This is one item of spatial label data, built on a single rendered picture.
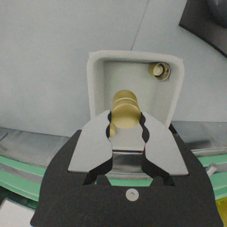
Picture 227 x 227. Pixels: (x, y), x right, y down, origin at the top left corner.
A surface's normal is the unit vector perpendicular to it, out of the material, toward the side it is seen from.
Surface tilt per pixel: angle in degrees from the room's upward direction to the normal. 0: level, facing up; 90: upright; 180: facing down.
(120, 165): 90
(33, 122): 0
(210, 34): 3
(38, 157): 90
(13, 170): 90
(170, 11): 0
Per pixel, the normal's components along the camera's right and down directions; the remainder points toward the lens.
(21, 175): 0.03, -0.87
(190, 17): -0.09, 0.52
